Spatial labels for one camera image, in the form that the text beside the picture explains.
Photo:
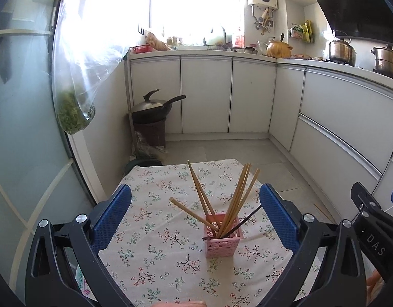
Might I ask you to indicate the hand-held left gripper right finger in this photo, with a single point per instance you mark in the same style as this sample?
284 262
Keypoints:
279 217

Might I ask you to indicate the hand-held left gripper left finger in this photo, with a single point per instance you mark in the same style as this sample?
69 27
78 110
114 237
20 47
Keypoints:
111 217

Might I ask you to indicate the black chopstick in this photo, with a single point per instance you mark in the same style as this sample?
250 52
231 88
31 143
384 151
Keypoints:
244 220

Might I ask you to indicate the pink plastic utensil basket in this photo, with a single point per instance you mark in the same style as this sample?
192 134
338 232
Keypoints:
223 246

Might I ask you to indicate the dark green stool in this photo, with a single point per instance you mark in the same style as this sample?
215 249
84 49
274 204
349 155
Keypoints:
142 164

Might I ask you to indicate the floral tablecloth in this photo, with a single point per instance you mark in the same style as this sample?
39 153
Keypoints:
170 262

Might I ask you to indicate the bag of greens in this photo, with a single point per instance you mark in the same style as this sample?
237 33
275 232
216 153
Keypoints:
146 147

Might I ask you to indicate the brown wok stand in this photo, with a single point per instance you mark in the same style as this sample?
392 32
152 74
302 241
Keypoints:
150 134

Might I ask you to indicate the black wok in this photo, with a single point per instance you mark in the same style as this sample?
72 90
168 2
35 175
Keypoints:
151 107

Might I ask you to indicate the frosted glass door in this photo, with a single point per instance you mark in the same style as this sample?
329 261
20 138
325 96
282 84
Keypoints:
23 134

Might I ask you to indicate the white kitchen cabinets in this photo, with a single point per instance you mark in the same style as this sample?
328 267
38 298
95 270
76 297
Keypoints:
254 96

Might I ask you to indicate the steel stacked steamer pot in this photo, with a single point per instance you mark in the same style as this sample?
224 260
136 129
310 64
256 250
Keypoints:
386 60

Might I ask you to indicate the plastic bag of green vegetables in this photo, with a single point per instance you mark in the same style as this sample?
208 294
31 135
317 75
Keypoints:
78 70

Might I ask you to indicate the steel cooking pot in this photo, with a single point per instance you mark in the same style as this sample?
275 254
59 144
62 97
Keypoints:
342 52

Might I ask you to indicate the golden clay pot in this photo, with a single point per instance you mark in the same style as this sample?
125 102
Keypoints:
278 49

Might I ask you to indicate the small steel bowls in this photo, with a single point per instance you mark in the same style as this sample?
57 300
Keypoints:
244 50

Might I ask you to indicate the red plastic basket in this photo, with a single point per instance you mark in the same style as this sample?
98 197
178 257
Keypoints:
142 49

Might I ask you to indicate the brown woven tray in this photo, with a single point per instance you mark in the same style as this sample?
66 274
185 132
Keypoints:
156 41

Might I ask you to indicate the red bottle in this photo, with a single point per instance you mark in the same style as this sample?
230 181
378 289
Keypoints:
239 38

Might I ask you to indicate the metal dish rack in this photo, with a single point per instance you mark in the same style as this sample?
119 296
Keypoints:
217 42

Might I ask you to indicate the yellow hanging packets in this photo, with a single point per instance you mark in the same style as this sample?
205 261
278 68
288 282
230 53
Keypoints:
307 32

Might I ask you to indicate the black range hood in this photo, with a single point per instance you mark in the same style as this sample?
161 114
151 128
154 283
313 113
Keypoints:
359 3

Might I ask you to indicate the wall rack with packets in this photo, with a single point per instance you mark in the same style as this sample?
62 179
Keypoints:
296 31

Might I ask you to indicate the black wall hooks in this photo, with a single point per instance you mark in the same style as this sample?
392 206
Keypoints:
141 29

